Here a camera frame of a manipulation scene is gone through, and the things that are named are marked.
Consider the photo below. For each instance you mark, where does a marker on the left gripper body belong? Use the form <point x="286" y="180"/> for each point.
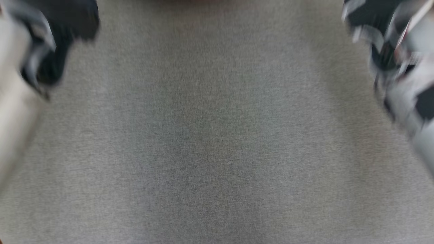
<point x="57" y="51"/>

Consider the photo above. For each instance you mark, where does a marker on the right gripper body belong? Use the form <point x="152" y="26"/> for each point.
<point x="373" y="17"/>

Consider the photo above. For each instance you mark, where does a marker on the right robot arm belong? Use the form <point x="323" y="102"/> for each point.
<point x="413" y="88"/>

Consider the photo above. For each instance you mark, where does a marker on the grey fabric sofa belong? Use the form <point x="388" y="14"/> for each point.
<point x="217" y="135"/>

